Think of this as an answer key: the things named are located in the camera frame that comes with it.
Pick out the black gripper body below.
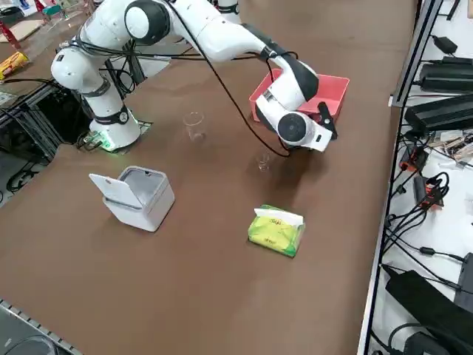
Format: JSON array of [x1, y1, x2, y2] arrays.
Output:
[[317, 101, 339, 142]]

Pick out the white lidded trash bin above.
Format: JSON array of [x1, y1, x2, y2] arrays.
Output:
[[88, 165, 176, 233]]

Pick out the pink plastic container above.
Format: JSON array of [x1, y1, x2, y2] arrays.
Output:
[[248, 70, 351, 125]]

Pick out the green tissue pack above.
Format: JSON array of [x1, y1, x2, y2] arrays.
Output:
[[246, 203, 307, 259]]

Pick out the large glass beaker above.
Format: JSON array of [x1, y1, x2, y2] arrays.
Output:
[[183, 112, 206, 143]]

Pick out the black and orange device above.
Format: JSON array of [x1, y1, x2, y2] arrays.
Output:
[[401, 144, 430, 173], [412, 175, 444, 210]]

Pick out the dark power adapter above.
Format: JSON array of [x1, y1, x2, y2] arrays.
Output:
[[404, 94, 473, 132]]

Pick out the large black power brick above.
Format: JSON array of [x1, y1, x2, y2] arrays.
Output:
[[419, 57, 473, 93]]

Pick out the wooden clips pile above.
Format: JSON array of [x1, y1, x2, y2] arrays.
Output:
[[430, 135, 473, 160]]

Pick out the small black power adapter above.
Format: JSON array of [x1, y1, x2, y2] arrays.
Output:
[[431, 35, 458, 54]]

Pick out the brown cardboard sheet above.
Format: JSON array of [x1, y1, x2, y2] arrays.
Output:
[[0, 18, 45, 44]]

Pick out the yellow red snack packet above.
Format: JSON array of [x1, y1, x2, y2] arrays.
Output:
[[0, 50, 30, 81]]

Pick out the aluminium frame post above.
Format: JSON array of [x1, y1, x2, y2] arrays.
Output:
[[390, 0, 444, 108]]

